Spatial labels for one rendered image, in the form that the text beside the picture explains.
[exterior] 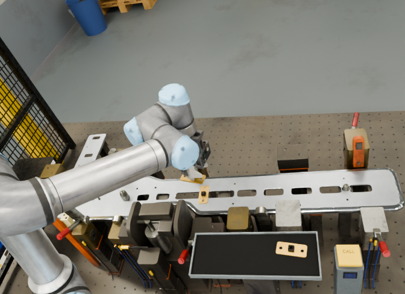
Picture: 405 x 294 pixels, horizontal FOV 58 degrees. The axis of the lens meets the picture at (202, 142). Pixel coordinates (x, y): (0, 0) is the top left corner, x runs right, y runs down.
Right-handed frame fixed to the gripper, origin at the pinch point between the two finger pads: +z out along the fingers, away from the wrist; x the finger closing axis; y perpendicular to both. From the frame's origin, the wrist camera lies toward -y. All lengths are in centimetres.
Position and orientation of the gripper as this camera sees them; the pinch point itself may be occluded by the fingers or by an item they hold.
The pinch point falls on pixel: (191, 175)
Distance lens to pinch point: 122.6
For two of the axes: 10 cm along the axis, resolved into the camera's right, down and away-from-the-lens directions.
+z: 1.9, 7.0, 6.9
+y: 9.1, 1.4, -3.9
